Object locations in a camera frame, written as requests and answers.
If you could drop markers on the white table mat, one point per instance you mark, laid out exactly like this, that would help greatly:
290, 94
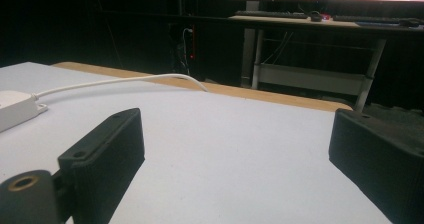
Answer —
206, 144

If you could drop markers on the wooden desk with metal legs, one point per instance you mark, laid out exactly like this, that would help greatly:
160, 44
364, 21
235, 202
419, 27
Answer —
316, 50

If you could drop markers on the black computer mouse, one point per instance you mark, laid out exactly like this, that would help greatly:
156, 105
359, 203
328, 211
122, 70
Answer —
315, 16

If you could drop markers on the white power strip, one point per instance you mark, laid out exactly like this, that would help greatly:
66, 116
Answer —
15, 109

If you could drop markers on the black keyboard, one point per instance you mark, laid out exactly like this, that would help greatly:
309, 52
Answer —
365, 18
271, 14

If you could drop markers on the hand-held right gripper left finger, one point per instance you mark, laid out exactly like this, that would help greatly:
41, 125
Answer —
103, 157

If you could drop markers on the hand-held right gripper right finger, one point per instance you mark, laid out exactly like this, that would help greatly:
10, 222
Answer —
376, 154

